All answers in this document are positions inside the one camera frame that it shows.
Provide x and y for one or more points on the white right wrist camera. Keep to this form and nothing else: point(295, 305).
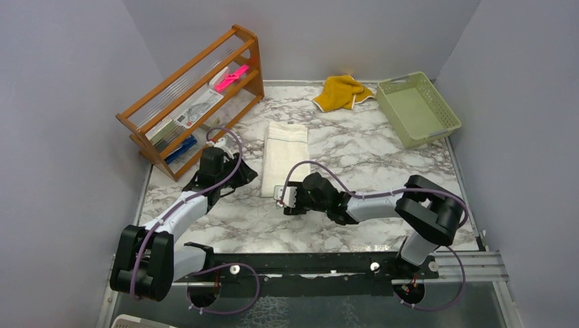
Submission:
point(285, 197)

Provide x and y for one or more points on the pink plastic tool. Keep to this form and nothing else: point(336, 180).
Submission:
point(231, 78)

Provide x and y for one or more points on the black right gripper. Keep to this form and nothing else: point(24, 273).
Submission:
point(298, 209)

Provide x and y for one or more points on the ruler set clear package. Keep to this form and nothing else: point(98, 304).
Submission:
point(195, 107)

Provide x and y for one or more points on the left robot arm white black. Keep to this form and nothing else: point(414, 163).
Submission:
point(146, 262)

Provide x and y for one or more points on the blue pen pack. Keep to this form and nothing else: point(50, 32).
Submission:
point(181, 149)

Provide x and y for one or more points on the light green plastic basket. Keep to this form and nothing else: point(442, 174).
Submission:
point(415, 109)

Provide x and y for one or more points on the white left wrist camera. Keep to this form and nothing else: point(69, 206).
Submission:
point(227, 144)

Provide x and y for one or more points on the green stapler box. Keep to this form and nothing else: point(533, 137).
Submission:
point(162, 130)

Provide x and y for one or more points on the wooden shelf rack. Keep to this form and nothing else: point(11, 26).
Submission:
point(225, 55)

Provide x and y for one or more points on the small green staples box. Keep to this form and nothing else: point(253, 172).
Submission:
point(211, 123)

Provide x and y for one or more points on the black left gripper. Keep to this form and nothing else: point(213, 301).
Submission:
point(245, 173)

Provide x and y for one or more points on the yellow towel white trim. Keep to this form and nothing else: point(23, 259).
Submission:
point(342, 92)

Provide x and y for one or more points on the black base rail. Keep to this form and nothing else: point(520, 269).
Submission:
point(242, 275)

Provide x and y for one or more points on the white terry towel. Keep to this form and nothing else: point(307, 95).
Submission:
point(284, 146)

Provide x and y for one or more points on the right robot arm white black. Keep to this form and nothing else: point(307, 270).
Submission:
point(433, 212)

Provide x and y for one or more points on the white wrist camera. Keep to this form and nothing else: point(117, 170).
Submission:
point(285, 197)
point(227, 144)

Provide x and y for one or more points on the white bin corner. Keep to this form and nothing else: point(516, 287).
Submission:
point(127, 321)

